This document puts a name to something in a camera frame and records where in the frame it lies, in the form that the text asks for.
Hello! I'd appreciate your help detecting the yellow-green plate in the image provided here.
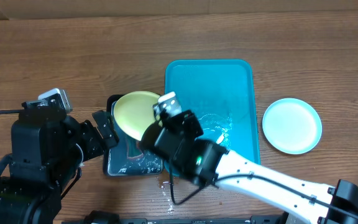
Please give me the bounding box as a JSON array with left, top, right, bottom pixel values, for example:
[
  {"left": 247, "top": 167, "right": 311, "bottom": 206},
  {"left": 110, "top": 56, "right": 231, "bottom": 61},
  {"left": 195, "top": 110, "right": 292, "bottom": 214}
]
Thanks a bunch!
[{"left": 113, "top": 91, "right": 160, "bottom": 141}]

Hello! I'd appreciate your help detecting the light blue plate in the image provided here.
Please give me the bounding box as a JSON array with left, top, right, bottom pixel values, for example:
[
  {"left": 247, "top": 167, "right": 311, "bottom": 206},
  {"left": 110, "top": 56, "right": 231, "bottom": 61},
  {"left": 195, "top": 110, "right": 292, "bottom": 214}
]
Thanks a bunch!
[{"left": 262, "top": 98, "right": 323, "bottom": 155}]

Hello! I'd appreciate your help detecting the green brown sponge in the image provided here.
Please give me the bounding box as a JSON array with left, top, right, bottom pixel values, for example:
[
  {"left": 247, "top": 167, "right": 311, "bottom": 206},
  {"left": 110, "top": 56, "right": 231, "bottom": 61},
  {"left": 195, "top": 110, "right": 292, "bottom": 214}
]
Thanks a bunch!
[{"left": 126, "top": 136, "right": 144, "bottom": 159}]

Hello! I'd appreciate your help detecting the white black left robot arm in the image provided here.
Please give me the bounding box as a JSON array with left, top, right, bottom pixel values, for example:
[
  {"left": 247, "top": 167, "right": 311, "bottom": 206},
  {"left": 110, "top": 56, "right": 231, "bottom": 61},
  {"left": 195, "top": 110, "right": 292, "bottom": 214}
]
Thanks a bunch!
[{"left": 0, "top": 107, "right": 118, "bottom": 223}]

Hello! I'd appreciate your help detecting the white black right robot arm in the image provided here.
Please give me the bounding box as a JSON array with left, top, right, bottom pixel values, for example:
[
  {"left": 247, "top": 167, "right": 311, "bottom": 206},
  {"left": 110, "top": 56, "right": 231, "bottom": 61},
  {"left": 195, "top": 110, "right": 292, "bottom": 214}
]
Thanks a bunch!
[{"left": 140, "top": 110, "right": 358, "bottom": 223}]

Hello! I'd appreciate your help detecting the black water tray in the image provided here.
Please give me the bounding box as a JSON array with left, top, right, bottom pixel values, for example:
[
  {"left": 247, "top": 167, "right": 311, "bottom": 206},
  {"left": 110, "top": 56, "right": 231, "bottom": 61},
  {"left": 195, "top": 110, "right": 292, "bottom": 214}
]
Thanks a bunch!
[{"left": 103, "top": 95, "right": 164, "bottom": 177}]

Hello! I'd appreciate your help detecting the blue plastic tray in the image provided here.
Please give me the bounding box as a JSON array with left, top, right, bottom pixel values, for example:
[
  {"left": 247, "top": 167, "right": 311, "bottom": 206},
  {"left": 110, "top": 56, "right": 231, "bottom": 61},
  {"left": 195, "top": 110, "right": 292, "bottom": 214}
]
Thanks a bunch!
[{"left": 165, "top": 59, "right": 260, "bottom": 164}]

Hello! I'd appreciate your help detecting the cardboard backdrop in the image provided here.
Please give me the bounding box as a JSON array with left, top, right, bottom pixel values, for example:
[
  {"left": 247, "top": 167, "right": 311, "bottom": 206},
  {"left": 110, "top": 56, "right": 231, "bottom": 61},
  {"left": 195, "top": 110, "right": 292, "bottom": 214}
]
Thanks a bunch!
[{"left": 0, "top": 0, "right": 358, "bottom": 20}]

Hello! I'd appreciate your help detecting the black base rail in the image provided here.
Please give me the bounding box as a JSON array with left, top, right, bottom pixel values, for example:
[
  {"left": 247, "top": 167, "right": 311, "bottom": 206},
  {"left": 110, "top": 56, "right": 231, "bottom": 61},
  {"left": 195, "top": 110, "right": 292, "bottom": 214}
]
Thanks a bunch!
[{"left": 63, "top": 210, "right": 288, "bottom": 224}]

